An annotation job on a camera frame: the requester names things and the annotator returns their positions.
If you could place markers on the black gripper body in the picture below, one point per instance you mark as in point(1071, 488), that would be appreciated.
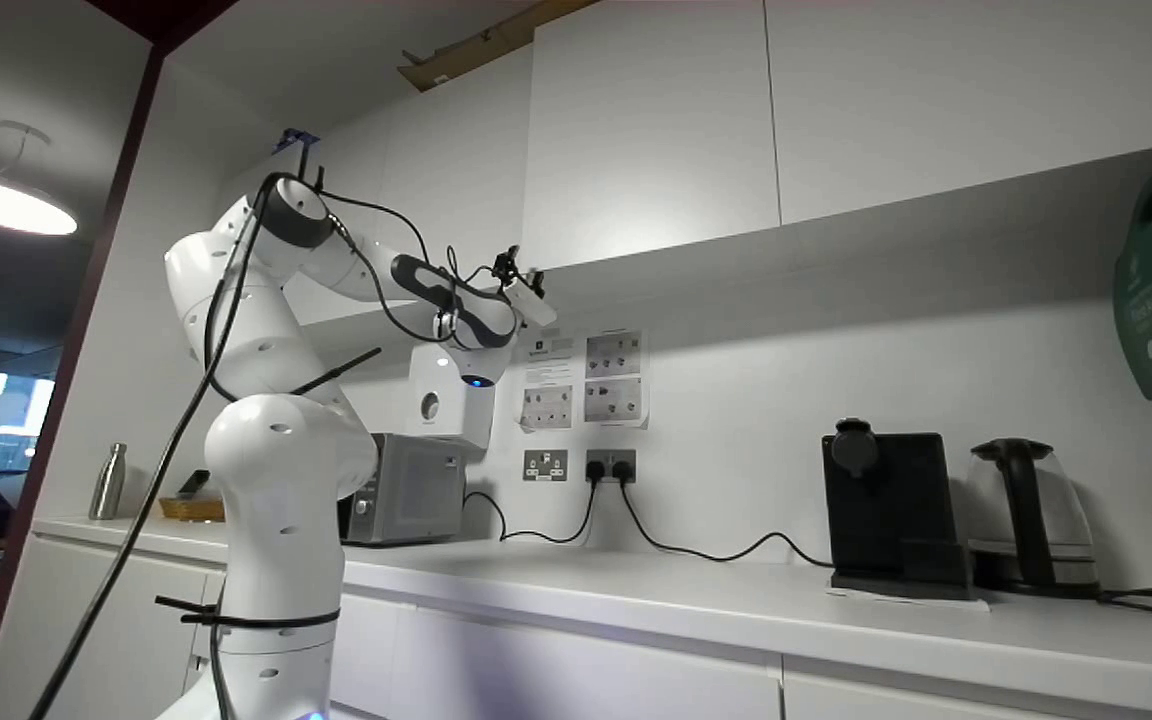
point(511, 277)

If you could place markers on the white cabinet door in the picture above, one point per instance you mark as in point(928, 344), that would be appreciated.
point(949, 706)
point(458, 160)
point(988, 95)
point(158, 666)
point(537, 666)
point(656, 120)

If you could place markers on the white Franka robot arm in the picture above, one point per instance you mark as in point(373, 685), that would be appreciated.
point(281, 465)

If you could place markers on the white upper cabinet body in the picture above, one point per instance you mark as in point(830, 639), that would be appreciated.
point(869, 252)

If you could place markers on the black zip tie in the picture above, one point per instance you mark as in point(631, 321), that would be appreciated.
point(258, 622)
point(336, 373)

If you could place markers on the wooden plank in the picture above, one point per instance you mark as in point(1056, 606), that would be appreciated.
point(482, 45)

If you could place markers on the silver black microwave oven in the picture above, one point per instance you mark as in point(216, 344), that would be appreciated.
point(401, 493)

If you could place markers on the small black object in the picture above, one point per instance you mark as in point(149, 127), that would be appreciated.
point(194, 484)

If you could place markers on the wooden tray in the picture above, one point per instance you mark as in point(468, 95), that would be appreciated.
point(189, 510)

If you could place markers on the black coffee machine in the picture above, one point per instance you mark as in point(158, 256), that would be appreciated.
point(888, 512)

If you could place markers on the metal bottle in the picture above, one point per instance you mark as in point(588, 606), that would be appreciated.
point(108, 480)

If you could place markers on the round ceiling lamp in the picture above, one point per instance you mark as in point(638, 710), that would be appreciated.
point(1, 203)

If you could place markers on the white double wall socket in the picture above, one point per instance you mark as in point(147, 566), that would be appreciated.
point(612, 402)
point(546, 410)
point(612, 352)

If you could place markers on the white wall dispenser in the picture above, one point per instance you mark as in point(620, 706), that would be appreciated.
point(432, 414)

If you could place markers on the metal wall switch plate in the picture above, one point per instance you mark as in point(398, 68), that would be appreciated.
point(546, 465)

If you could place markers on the metal double wall socket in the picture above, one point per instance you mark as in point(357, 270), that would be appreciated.
point(611, 457)

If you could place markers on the dark red door frame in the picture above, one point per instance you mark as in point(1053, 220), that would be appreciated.
point(160, 16)

